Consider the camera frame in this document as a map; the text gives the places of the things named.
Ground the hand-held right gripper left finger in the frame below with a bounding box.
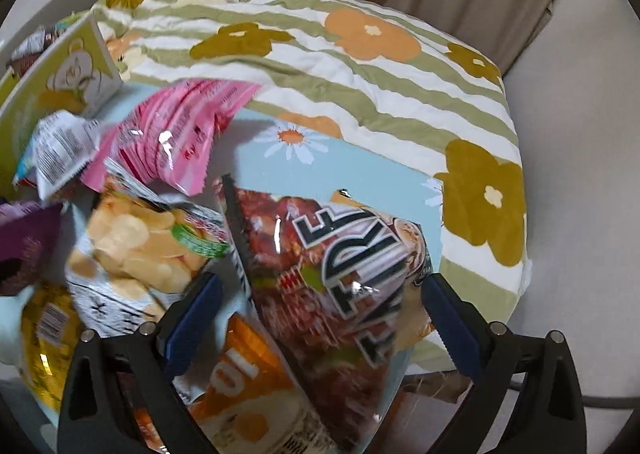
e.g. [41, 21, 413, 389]
[57, 271, 226, 454]

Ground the light blue daisy mat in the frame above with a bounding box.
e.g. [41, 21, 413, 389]
[0, 84, 446, 435]

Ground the orange snack bag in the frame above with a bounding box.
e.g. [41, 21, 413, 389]
[187, 311, 346, 454]

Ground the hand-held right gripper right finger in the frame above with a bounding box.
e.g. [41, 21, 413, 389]
[420, 271, 588, 454]

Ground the purple snack bag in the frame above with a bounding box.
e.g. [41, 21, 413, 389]
[0, 199, 66, 297]

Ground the white potato chips bag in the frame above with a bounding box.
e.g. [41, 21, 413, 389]
[65, 159, 251, 340]

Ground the small white barcode packet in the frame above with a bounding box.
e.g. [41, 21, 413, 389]
[12, 109, 118, 200]

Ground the yellow snack bag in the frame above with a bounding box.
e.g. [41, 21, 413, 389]
[17, 284, 88, 412]

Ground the green cardboard box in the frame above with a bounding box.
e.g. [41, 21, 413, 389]
[0, 13, 125, 200]

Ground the green striped floral quilt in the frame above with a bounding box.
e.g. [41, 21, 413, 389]
[90, 0, 531, 375]

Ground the pink striped snack bag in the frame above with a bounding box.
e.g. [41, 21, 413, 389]
[80, 78, 263, 197]

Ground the red brown snack bag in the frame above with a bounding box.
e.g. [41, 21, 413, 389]
[215, 173, 436, 452]

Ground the brown white snack packet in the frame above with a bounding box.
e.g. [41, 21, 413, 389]
[10, 24, 66, 75]

